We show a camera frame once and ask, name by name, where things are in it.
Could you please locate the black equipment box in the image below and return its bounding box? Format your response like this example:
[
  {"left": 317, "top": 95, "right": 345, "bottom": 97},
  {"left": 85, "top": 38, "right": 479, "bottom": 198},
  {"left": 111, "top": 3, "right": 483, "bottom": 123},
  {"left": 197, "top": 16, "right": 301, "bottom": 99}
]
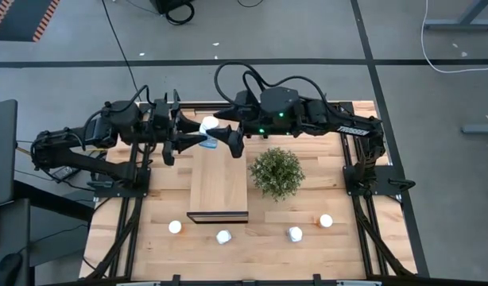
[{"left": 150, "top": 0, "right": 196, "bottom": 15}]

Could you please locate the black computer mouse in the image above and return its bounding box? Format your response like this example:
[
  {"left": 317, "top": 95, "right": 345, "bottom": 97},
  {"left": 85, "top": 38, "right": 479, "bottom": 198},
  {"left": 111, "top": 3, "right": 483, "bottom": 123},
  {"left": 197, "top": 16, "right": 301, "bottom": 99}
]
[{"left": 0, "top": 252, "right": 25, "bottom": 286}]

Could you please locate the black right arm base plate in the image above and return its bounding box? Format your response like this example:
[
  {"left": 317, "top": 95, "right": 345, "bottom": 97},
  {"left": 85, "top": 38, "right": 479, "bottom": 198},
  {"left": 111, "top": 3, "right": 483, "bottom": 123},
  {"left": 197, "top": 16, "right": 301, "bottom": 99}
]
[{"left": 343, "top": 164, "right": 404, "bottom": 196}]

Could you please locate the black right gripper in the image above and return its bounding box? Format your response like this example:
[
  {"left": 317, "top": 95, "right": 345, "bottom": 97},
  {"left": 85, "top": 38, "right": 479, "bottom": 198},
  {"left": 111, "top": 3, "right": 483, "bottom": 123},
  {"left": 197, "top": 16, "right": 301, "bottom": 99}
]
[{"left": 206, "top": 90, "right": 265, "bottom": 159}]

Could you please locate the thin black floor cable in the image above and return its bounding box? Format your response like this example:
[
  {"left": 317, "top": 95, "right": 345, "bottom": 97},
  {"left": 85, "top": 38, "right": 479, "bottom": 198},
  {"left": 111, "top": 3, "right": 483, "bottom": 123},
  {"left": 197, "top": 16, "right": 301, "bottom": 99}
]
[{"left": 100, "top": 0, "right": 144, "bottom": 102}]

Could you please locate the black mat with orange stripes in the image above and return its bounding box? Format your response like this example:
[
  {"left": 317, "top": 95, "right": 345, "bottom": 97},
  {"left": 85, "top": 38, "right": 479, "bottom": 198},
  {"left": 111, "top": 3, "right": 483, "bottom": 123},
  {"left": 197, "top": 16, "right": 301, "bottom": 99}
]
[{"left": 0, "top": 0, "right": 61, "bottom": 44}]

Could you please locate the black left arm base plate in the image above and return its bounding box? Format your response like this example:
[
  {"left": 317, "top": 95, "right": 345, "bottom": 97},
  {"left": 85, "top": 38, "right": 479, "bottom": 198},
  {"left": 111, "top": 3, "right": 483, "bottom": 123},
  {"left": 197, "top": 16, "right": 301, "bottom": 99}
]
[{"left": 93, "top": 166, "right": 152, "bottom": 199}]

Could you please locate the black coiled cable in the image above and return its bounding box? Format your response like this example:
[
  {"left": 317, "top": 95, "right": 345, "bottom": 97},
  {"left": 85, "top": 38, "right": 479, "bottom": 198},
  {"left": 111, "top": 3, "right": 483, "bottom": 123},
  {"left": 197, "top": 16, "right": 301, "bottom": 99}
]
[{"left": 164, "top": 2, "right": 196, "bottom": 26}]

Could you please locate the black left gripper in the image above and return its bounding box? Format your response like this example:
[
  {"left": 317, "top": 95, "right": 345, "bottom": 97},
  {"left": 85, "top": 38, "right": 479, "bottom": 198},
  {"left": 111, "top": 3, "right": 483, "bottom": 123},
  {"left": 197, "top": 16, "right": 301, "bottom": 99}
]
[{"left": 150, "top": 90, "right": 209, "bottom": 167}]

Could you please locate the green plant in black pot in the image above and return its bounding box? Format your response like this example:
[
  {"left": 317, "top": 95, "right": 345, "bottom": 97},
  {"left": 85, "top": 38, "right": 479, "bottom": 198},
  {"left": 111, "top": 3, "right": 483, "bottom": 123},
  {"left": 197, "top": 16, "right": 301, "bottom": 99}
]
[{"left": 248, "top": 146, "right": 307, "bottom": 203}]

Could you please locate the black flat monitor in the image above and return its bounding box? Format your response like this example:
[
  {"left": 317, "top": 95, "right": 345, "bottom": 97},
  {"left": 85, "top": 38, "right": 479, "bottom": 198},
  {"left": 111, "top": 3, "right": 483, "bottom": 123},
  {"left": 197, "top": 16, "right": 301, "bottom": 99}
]
[{"left": 0, "top": 99, "right": 18, "bottom": 207}]

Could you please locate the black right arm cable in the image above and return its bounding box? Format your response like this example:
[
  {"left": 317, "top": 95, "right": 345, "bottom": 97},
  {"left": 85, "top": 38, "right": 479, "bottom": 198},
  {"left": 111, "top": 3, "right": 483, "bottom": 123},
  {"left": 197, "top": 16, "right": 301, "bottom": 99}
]
[{"left": 213, "top": 60, "right": 348, "bottom": 120}]

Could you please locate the black power adapter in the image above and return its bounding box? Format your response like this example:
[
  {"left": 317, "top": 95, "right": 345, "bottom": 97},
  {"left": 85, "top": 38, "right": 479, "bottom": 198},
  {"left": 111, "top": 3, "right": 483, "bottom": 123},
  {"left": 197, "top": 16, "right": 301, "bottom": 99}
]
[{"left": 51, "top": 164, "right": 80, "bottom": 184}]

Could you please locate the dark desk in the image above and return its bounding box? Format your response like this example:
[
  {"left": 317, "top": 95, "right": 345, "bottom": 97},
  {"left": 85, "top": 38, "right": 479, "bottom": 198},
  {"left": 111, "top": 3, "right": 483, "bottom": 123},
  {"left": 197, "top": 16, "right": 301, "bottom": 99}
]
[{"left": 0, "top": 180, "right": 96, "bottom": 286}]

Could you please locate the black aluminium table frame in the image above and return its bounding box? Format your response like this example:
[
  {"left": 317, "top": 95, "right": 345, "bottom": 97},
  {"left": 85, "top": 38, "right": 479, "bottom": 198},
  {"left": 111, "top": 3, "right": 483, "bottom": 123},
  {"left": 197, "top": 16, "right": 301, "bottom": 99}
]
[{"left": 84, "top": 101, "right": 418, "bottom": 286}]

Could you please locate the wooden shelf with black frame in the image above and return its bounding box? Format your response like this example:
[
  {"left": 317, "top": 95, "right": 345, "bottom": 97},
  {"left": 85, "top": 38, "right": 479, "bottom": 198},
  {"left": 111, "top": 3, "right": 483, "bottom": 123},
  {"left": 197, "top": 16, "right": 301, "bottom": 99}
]
[{"left": 186, "top": 113, "right": 250, "bottom": 225}]

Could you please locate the white floor cable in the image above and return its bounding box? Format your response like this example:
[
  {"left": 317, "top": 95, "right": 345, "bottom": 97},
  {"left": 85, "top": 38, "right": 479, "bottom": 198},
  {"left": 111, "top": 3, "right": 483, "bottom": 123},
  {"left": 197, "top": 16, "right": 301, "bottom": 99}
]
[{"left": 420, "top": 0, "right": 488, "bottom": 75}]

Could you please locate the grey metal table leg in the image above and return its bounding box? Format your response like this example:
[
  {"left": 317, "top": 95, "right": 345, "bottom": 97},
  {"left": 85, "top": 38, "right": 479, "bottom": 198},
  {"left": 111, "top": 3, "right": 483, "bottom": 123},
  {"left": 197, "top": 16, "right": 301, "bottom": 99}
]
[{"left": 424, "top": 0, "right": 488, "bottom": 32}]

